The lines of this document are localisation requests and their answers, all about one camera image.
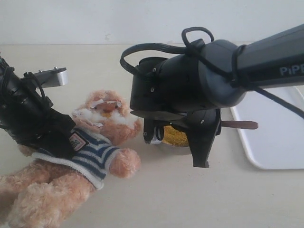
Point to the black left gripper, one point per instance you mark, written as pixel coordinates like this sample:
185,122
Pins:
27,115

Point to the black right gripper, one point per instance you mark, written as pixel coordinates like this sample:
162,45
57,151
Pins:
167,91

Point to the dark brown wooden spoon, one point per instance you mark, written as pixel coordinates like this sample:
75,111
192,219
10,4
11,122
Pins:
237,124

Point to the tan teddy bear striped shirt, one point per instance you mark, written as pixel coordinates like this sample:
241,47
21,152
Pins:
48,190

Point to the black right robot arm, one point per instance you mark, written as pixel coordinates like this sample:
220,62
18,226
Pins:
228,71

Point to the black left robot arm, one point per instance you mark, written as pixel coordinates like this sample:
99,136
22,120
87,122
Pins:
4,64

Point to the yellow millet grain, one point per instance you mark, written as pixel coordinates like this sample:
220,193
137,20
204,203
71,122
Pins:
174,137

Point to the steel bowl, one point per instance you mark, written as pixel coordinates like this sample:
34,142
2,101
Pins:
155,140

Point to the white rectangular plastic tray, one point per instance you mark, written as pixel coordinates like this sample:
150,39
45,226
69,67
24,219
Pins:
278,142

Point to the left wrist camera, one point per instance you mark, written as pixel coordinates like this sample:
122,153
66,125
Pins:
46,79

